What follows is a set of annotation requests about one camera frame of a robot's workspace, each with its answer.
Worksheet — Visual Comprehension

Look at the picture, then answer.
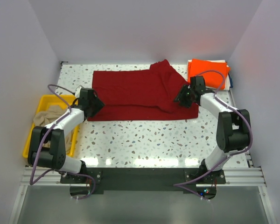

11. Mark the dark red t shirt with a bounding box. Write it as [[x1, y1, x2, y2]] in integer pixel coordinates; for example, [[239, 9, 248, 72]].
[[88, 60, 199, 121]]

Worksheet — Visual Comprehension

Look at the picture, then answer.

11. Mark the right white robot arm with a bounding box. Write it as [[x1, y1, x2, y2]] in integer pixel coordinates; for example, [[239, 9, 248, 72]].
[[174, 76, 252, 183]]

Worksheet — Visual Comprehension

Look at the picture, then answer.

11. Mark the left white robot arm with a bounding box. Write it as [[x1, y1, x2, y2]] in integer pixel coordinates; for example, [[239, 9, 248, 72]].
[[28, 88, 105, 183]]

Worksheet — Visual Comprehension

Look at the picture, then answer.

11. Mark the folded orange t shirt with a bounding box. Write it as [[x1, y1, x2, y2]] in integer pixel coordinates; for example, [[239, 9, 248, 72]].
[[187, 58, 231, 90]]

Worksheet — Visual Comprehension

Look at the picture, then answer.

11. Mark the folded blue t shirt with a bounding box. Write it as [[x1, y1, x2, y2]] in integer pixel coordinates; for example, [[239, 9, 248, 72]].
[[228, 74, 233, 88]]

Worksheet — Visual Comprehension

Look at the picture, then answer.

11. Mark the yellow plastic tray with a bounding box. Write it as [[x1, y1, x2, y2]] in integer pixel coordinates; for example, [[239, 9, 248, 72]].
[[22, 94, 80, 160]]

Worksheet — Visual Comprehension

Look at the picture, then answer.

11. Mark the beige t shirt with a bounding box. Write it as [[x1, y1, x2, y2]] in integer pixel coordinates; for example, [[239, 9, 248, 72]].
[[33, 105, 74, 154]]

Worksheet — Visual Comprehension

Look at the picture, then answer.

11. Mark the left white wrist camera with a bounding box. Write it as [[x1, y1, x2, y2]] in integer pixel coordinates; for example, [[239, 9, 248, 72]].
[[75, 86, 82, 98]]

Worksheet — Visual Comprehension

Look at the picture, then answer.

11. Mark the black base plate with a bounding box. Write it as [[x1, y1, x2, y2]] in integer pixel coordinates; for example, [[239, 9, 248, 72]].
[[60, 167, 226, 196]]

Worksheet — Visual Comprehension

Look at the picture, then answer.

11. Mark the aluminium frame rail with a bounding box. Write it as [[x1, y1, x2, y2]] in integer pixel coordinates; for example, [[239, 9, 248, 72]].
[[20, 167, 266, 187]]

